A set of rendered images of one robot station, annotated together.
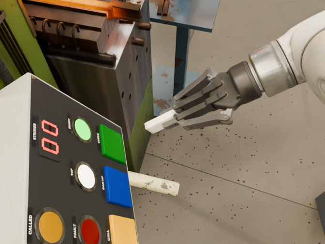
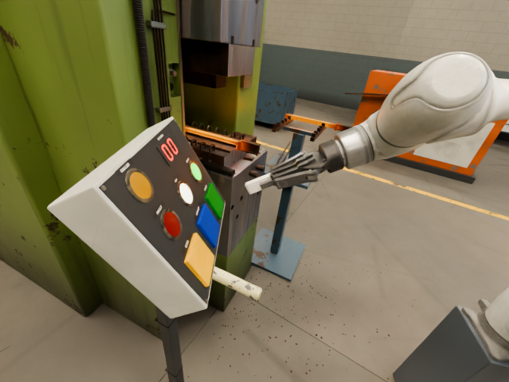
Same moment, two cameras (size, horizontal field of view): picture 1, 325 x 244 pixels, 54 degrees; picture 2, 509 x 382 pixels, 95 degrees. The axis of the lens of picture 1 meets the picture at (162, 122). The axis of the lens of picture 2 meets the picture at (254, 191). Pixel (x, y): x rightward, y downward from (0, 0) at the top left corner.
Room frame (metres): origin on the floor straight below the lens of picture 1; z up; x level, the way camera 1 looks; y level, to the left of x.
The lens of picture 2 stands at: (-0.17, -0.05, 1.37)
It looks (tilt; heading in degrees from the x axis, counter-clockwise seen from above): 31 degrees down; 7
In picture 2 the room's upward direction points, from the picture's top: 7 degrees clockwise
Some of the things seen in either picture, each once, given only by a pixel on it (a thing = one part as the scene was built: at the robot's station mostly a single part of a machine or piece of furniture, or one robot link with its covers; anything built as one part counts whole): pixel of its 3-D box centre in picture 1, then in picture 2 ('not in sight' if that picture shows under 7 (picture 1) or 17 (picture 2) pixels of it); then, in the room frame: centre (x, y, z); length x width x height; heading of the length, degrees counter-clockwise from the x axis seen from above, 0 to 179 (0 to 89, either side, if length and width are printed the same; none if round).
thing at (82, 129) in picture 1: (82, 129); (195, 171); (0.31, 0.16, 1.09); 0.05 x 0.03 x 0.04; 166
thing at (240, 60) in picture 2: not in sight; (194, 54); (0.81, 0.37, 1.32); 0.42 x 0.20 x 0.10; 76
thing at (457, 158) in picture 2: not in sight; (410, 120); (4.13, -1.94, 0.63); 2.10 x 1.12 x 1.25; 70
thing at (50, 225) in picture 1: (50, 227); (140, 186); (0.11, 0.16, 1.16); 0.05 x 0.03 x 0.04; 166
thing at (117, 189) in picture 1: (116, 187); (207, 226); (0.22, 0.09, 1.01); 0.07 x 0.05 x 0.07; 11
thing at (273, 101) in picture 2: not in sight; (261, 104); (4.92, 0.65, 0.36); 1.21 x 0.81 x 0.72; 76
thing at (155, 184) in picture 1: (115, 175); (207, 270); (0.41, 0.16, 0.62); 0.44 x 0.05 x 0.05; 76
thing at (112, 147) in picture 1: (110, 144); (213, 201); (0.32, 0.11, 1.01); 0.07 x 0.05 x 0.07; 11
